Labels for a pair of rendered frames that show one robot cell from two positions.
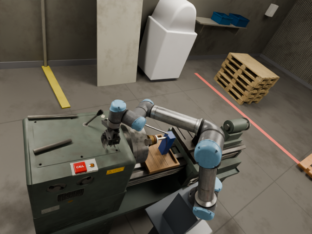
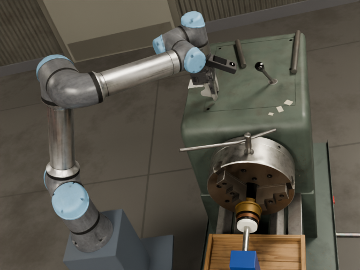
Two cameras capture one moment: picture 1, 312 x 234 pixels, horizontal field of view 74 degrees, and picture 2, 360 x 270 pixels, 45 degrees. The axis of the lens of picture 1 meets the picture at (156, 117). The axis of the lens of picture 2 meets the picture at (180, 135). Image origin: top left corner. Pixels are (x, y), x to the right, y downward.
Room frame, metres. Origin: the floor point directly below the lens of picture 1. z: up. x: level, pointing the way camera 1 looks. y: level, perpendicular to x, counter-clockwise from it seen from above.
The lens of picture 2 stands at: (1.93, -0.54, 2.33)
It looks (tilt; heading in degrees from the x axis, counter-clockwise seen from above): 41 degrees down; 154
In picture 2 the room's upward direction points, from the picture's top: 19 degrees counter-clockwise
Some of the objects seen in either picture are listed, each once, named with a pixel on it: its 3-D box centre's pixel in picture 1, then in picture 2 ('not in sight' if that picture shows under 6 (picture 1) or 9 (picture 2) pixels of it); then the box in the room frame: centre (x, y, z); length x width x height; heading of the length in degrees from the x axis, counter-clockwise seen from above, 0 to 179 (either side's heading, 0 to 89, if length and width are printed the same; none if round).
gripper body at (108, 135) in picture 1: (112, 133); (202, 66); (0.78, 0.19, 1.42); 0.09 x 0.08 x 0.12; 41
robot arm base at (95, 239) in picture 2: (201, 195); (88, 226); (0.82, -0.47, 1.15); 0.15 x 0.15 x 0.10
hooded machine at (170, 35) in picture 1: (167, 40); not in sight; (4.30, 0.37, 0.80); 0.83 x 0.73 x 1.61; 140
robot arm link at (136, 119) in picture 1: (135, 119); (172, 44); (0.79, 0.09, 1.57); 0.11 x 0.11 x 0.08; 81
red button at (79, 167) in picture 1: (80, 167); not in sight; (0.61, 0.28, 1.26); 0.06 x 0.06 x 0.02; 41
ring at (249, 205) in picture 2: (150, 140); (248, 212); (1.17, -0.03, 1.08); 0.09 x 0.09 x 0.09; 41
